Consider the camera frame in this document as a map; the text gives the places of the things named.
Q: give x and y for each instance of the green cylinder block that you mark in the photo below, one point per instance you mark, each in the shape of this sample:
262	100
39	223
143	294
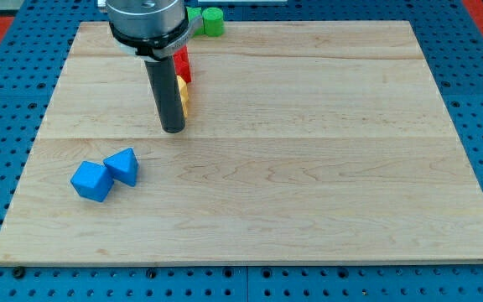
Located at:
213	19

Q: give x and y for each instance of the blue triangle block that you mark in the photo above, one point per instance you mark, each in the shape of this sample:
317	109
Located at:
123	166

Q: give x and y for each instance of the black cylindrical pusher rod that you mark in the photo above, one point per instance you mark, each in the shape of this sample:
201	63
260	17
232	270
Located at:
165	88

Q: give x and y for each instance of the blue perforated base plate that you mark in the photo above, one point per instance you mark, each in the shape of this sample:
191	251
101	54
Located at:
32	55

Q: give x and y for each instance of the red block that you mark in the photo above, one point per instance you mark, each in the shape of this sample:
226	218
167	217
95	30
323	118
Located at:
182	64

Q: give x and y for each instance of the blue cube block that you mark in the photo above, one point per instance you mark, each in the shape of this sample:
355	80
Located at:
92	181

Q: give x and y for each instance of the yellow block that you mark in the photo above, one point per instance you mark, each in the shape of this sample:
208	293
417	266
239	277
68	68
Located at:
184	95

